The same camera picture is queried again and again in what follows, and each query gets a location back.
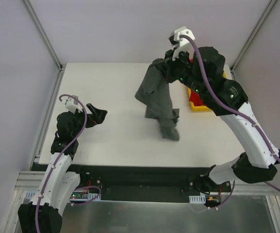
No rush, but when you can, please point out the dark grey t shirt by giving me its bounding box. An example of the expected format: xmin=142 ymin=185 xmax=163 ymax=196
xmin=135 ymin=64 xmax=180 ymax=141

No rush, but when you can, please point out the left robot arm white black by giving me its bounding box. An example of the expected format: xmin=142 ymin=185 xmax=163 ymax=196
xmin=18 ymin=103 xmax=107 ymax=233

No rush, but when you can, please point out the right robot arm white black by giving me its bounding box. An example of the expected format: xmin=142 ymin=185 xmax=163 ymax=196
xmin=145 ymin=47 xmax=280 ymax=194

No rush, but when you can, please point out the red t shirt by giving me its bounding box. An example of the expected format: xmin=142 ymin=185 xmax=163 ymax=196
xmin=188 ymin=58 xmax=207 ymax=107

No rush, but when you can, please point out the yellow plastic bin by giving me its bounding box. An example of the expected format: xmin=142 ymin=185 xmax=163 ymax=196
xmin=185 ymin=70 xmax=228 ymax=112

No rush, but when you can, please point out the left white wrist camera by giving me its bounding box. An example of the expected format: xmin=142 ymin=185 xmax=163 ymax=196
xmin=61 ymin=96 xmax=83 ymax=114

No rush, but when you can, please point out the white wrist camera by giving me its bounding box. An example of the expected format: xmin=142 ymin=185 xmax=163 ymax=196
xmin=61 ymin=96 xmax=83 ymax=114
xmin=168 ymin=26 xmax=195 ymax=61

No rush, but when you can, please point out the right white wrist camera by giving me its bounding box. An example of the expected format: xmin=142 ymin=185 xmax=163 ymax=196
xmin=168 ymin=26 xmax=195 ymax=61

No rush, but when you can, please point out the left aluminium frame post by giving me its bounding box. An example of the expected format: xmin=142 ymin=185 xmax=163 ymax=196
xmin=21 ymin=0 xmax=64 ymax=70

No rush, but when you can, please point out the aluminium frame post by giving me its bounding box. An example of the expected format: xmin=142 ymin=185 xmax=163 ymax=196
xmin=230 ymin=0 xmax=279 ymax=74
xmin=21 ymin=0 xmax=64 ymax=70

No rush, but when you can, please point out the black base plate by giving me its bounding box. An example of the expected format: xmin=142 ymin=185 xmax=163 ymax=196
xmin=30 ymin=164 xmax=235 ymax=202

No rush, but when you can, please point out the front aluminium rail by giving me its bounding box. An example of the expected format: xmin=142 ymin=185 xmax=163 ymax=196
xmin=14 ymin=171 xmax=279 ymax=196

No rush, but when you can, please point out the left white cable duct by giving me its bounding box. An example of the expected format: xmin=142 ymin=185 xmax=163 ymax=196
xmin=25 ymin=191 xmax=101 ymax=202

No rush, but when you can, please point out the white cable duct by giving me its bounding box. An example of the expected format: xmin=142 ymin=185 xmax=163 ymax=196
xmin=25 ymin=191 xmax=101 ymax=202
xmin=189 ymin=194 xmax=206 ymax=204

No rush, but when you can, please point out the right aluminium frame post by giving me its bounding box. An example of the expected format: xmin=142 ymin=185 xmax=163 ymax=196
xmin=230 ymin=0 xmax=279 ymax=74

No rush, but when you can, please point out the right white cable duct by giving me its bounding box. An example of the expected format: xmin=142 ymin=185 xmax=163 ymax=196
xmin=189 ymin=194 xmax=206 ymax=204

